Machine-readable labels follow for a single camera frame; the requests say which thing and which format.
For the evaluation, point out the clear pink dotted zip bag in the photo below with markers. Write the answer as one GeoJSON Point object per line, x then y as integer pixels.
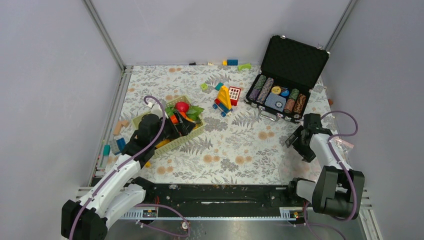
{"type": "Point", "coordinates": [342, 147]}

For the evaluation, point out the floral table mat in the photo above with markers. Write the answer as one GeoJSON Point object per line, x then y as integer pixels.
{"type": "Point", "coordinates": [243, 148]}

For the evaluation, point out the pale green plastic basket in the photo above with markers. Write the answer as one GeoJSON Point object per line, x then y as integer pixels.
{"type": "Point", "coordinates": [176, 143]}

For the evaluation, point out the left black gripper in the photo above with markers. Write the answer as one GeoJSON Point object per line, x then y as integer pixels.
{"type": "Point", "coordinates": [185, 127]}

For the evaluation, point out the blue grey block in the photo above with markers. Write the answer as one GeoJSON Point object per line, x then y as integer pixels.
{"type": "Point", "coordinates": [117, 145]}

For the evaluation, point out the green arch block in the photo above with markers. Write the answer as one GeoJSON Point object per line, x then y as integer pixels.
{"type": "Point", "coordinates": [244, 66]}

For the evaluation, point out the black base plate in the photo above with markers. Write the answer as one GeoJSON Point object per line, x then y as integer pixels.
{"type": "Point", "coordinates": [222, 200]}

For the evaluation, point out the red white window block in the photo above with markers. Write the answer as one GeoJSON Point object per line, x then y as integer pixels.
{"type": "Point", "coordinates": [234, 95]}

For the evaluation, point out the tan wooden block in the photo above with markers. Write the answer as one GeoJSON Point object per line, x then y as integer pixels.
{"type": "Point", "coordinates": [119, 125]}

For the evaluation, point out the yellow toy fruit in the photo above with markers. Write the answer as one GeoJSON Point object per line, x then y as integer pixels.
{"type": "Point", "coordinates": [162, 143]}

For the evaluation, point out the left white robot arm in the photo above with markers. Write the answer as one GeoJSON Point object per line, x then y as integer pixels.
{"type": "Point", "coordinates": [90, 217]}

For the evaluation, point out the red toy apple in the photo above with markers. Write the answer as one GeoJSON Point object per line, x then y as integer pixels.
{"type": "Point", "coordinates": [182, 106]}

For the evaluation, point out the green toy leaf vegetable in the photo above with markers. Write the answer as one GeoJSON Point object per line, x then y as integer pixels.
{"type": "Point", "coordinates": [193, 113]}

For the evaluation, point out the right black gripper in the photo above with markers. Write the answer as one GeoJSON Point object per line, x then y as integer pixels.
{"type": "Point", "coordinates": [308, 155]}

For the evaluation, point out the teal toy block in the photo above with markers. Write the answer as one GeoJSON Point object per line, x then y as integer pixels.
{"type": "Point", "coordinates": [219, 86]}

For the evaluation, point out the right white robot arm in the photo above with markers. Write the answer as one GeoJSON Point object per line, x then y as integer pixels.
{"type": "Point", "coordinates": [338, 190]}

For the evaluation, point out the black poker chip case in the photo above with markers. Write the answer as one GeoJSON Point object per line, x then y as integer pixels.
{"type": "Point", "coordinates": [289, 71]}

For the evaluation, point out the blue yellow brick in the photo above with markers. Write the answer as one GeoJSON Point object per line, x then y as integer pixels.
{"type": "Point", "coordinates": [230, 62]}

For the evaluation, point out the small green toy block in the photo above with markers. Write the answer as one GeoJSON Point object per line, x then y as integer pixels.
{"type": "Point", "coordinates": [204, 86]}

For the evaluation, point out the teal block at rail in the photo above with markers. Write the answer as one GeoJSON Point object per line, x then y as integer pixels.
{"type": "Point", "coordinates": [106, 150]}

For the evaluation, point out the yellow toy block sailboat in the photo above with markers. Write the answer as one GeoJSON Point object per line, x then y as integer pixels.
{"type": "Point", "coordinates": [223, 102]}

